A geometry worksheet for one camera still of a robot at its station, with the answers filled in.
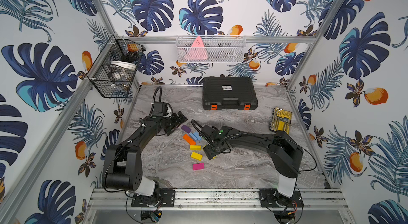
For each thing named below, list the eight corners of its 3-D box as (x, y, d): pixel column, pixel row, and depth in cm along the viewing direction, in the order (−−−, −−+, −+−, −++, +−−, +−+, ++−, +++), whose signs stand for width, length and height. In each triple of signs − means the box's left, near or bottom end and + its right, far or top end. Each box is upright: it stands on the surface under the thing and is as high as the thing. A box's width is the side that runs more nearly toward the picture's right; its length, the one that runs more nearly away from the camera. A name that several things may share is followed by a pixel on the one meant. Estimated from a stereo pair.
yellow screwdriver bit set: (268, 129, 100) (270, 126, 97) (272, 109, 110) (274, 106, 107) (287, 136, 98) (289, 133, 95) (289, 114, 108) (292, 111, 105)
